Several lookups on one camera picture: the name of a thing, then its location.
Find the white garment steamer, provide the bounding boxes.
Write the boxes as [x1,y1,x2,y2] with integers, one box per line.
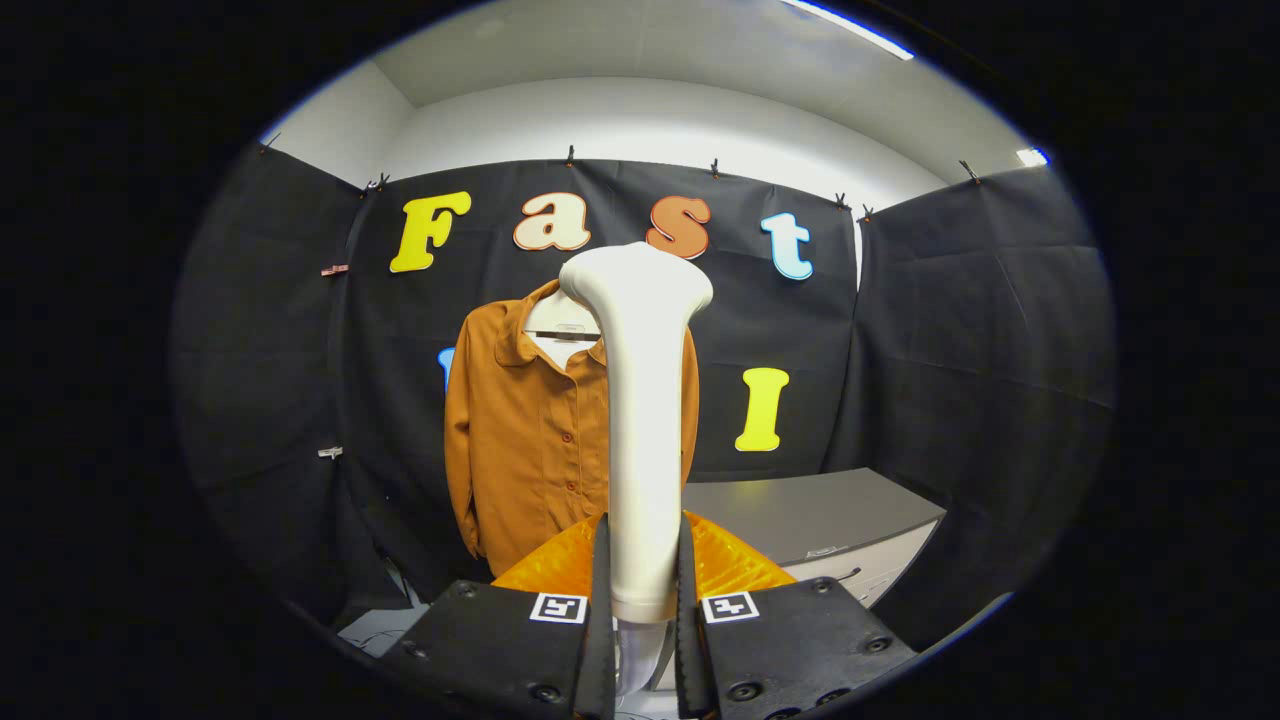
[559,242,715,623]

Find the long ceiling light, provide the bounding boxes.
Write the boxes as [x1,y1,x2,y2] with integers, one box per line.
[780,0,916,61]

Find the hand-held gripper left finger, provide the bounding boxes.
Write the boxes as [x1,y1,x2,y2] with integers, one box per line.
[378,512,617,720]

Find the white mannequin torso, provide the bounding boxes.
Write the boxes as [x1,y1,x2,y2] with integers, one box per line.
[522,288,603,369]

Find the grey cabinet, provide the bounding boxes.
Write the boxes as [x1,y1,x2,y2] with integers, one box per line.
[683,468,947,609]

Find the row of black cloth clips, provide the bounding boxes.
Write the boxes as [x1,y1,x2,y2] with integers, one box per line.
[262,132,983,221]

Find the orange button shirt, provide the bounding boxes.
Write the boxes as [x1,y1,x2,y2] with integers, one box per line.
[444,280,700,578]

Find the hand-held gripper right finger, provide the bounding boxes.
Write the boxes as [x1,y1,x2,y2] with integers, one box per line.
[676,510,916,720]

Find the black backdrop cloth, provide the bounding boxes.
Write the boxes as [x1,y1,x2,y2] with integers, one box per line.
[170,143,1118,651]

